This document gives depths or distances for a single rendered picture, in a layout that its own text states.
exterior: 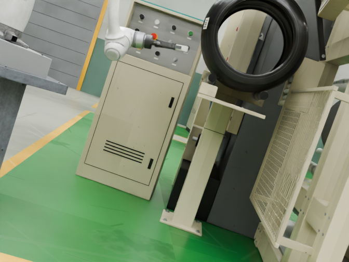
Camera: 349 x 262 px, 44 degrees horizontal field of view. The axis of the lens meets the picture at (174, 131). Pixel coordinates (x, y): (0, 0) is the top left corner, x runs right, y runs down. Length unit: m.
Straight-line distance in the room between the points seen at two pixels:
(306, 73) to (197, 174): 0.88
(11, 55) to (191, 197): 1.42
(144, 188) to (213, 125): 0.73
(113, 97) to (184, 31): 0.66
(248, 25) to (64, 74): 8.94
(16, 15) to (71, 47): 9.40
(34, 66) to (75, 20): 9.54
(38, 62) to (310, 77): 1.54
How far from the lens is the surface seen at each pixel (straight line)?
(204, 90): 2.28
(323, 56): 2.68
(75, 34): 11.34
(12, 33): 1.94
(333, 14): 2.65
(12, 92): 1.92
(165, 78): 2.97
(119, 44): 2.24
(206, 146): 2.66
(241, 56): 2.67
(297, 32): 2.35
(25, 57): 1.84
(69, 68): 11.31
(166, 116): 2.97
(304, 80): 2.65
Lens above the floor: 0.77
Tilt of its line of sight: 5 degrees down
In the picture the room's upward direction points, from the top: 19 degrees clockwise
